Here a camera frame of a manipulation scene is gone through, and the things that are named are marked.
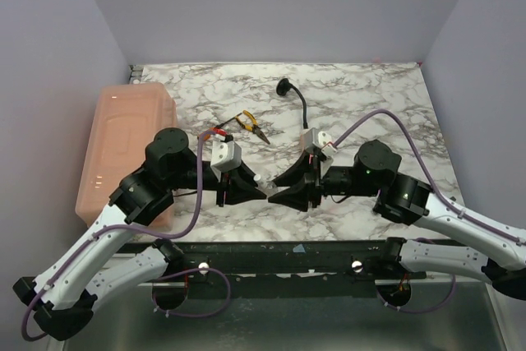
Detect purple cable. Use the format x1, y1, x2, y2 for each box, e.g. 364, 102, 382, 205
332, 109, 526, 314
21, 128, 232, 342

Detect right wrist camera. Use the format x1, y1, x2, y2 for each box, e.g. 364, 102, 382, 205
301, 128, 338, 164

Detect white nail polish cap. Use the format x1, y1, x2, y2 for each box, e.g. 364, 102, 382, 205
253, 174, 268, 194

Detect black flexible hand stand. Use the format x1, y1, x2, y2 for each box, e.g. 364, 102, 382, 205
275, 76, 310, 132

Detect yellow handled pliers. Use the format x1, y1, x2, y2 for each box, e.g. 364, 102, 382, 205
234, 110, 270, 145

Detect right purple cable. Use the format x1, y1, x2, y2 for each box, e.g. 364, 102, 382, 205
332, 109, 526, 314

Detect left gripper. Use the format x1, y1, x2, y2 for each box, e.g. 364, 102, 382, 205
168, 159, 268, 207

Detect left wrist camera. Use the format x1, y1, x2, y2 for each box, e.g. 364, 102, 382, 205
210, 134, 242, 174

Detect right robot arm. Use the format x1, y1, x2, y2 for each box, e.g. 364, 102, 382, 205
268, 140, 525, 300

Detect black mounting rail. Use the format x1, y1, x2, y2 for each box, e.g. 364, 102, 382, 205
106, 233, 428, 301

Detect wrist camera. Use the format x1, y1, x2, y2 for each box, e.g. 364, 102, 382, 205
301, 128, 338, 164
210, 134, 242, 174

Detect orange handled screwdriver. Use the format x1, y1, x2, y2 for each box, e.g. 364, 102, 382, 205
207, 113, 240, 135

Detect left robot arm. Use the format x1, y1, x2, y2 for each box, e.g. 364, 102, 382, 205
13, 127, 266, 342

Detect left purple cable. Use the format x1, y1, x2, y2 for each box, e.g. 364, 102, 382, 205
21, 128, 232, 342

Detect pink plastic storage box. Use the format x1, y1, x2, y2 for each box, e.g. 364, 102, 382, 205
76, 82, 178, 226

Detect clear nail polish bottle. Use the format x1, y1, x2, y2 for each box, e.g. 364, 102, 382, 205
265, 182, 279, 197

